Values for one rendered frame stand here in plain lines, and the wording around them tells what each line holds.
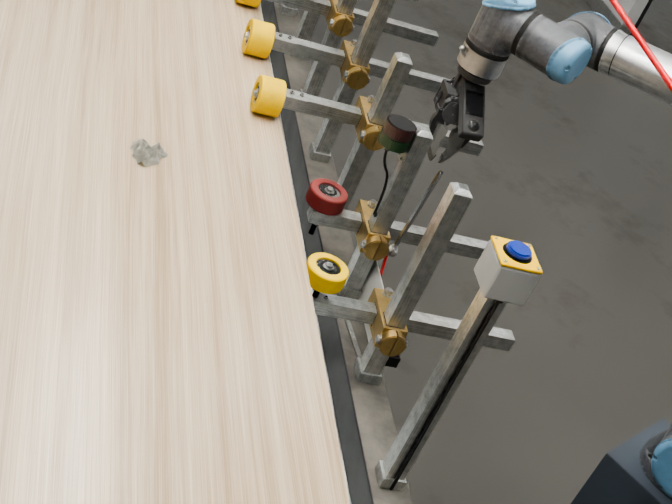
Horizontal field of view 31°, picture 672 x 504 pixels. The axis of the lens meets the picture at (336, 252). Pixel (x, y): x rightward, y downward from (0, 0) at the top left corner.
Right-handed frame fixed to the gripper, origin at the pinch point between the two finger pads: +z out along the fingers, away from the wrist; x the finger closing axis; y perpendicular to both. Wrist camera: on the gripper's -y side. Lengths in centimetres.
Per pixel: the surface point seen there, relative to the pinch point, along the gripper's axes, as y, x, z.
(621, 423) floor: 51, -115, 101
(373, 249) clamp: -13.8, 9.3, 16.0
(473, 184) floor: 169, -87, 101
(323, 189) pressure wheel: -5.7, 21.2, 10.5
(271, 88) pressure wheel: 16.1, 33.4, 3.5
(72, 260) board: -45, 67, 11
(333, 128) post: 38.9, 11.1, 21.3
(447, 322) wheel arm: -29.7, -4.7, 17.4
